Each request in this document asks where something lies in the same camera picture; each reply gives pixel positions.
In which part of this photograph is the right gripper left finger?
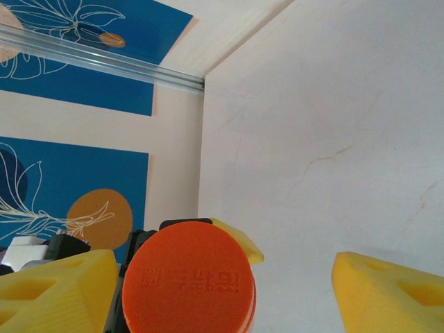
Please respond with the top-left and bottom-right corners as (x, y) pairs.
(0, 249), (117, 333)

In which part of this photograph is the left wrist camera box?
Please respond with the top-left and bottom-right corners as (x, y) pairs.
(3, 235), (49, 271)

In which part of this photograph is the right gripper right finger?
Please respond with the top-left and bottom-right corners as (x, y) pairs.
(332, 252), (444, 333)

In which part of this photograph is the orange bottle cap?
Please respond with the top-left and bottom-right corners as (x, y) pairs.
(121, 221), (257, 333)

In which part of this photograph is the aluminium corner post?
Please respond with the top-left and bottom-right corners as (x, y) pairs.
(0, 26), (205, 94)

